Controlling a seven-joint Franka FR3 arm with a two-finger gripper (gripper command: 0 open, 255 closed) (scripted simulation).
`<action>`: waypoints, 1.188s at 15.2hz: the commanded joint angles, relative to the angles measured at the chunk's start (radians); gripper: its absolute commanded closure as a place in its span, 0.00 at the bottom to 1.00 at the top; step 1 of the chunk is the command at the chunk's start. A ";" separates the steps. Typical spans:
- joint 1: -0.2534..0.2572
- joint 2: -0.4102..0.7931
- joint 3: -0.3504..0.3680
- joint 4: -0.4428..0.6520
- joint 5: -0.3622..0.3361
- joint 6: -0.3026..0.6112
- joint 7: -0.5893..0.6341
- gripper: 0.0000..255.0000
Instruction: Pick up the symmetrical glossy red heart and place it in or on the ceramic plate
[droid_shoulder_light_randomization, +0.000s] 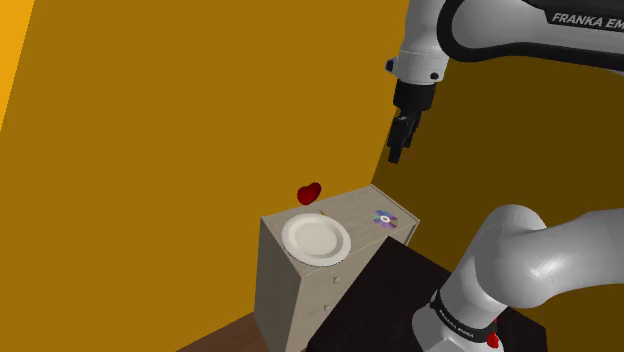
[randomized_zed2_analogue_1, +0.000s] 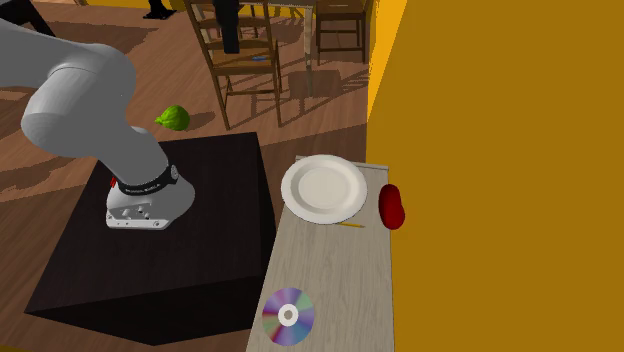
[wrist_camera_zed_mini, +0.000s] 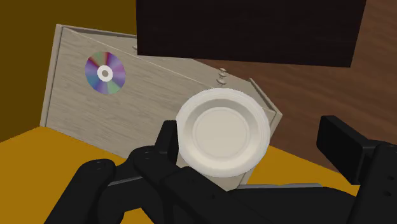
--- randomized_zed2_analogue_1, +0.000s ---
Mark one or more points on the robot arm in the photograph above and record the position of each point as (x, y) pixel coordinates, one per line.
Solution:
(83, 97)

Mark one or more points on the white round plate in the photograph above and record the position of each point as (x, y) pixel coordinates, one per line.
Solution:
(323, 188)

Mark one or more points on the yellow pencil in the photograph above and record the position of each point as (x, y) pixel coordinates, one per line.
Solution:
(352, 225)

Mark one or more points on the dark red rounded object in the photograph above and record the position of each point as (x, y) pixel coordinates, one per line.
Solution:
(391, 207)

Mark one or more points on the black robot stand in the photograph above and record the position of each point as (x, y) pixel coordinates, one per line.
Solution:
(204, 234)

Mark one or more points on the small blue object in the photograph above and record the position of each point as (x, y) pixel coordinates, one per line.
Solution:
(259, 58)

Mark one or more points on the wooden ladder-back chair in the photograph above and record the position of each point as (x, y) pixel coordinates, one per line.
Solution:
(244, 63)

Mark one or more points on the green lettuce head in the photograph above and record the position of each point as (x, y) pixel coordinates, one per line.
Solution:
(174, 118)

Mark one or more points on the dark wooden chair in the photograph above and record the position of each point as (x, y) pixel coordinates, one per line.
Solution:
(341, 24)

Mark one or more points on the iridescent compact disc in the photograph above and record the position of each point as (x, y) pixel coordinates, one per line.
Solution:
(297, 331)

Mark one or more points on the black upright object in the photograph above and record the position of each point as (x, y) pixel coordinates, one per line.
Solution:
(229, 24)

